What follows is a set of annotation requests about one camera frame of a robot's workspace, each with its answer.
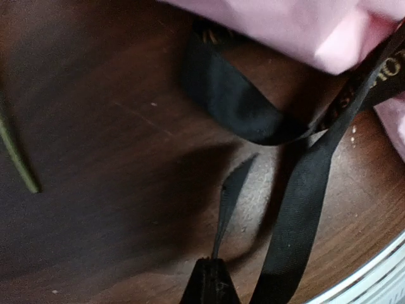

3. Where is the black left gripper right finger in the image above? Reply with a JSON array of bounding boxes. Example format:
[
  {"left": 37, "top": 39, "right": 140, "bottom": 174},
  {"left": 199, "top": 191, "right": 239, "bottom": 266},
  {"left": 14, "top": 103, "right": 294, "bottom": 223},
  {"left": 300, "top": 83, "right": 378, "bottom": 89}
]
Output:
[{"left": 208, "top": 259, "right": 240, "bottom": 304}]

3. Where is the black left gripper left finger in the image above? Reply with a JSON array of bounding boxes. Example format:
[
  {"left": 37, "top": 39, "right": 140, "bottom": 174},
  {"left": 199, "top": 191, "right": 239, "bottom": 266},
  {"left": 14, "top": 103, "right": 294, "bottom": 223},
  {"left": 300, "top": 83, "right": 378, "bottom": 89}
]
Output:
[{"left": 179, "top": 258, "right": 209, "bottom": 304}]

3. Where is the black ribbon strap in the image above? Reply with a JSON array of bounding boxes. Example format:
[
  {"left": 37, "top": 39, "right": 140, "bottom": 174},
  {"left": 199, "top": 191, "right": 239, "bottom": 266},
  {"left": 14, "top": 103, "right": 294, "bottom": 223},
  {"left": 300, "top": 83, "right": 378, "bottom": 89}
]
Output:
[{"left": 182, "top": 18, "right": 405, "bottom": 304}]

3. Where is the pink wrapping paper sheet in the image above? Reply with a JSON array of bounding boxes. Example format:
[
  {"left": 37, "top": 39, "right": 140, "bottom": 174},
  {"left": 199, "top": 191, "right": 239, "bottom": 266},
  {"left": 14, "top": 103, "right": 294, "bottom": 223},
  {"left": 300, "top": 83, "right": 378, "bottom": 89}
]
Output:
[{"left": 173, "top": 1, "right": 404, "bottom": 153}]

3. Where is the pile of fake flowers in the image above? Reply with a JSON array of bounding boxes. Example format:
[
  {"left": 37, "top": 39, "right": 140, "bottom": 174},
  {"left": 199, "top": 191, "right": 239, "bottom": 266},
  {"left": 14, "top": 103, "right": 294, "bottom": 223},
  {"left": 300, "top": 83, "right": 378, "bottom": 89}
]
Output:
[{"left": 0, "top": 91, "right": 42, "bottom": 194}]

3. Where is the aluminium front rail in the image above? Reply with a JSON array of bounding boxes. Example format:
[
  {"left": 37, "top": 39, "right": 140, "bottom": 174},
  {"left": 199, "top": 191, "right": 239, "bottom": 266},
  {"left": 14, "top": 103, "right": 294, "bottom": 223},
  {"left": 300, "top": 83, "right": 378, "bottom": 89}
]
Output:
[{"left": 308, "top": 232, "right": 404, "bottom": 304}]

